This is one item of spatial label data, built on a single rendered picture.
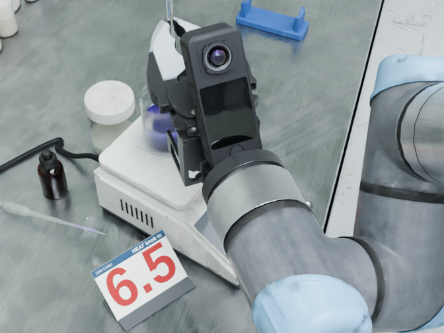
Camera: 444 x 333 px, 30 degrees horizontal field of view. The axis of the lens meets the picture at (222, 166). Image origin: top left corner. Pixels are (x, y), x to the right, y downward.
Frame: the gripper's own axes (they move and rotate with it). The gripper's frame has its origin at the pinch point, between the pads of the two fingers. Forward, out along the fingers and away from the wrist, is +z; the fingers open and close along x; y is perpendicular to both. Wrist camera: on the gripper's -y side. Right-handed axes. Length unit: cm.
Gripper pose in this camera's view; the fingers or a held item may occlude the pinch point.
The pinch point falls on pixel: (171, 22)
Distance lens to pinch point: 79.4
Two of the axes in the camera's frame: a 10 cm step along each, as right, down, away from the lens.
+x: 9.4, -2.6, 2.2
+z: -3.4, -7.1, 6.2
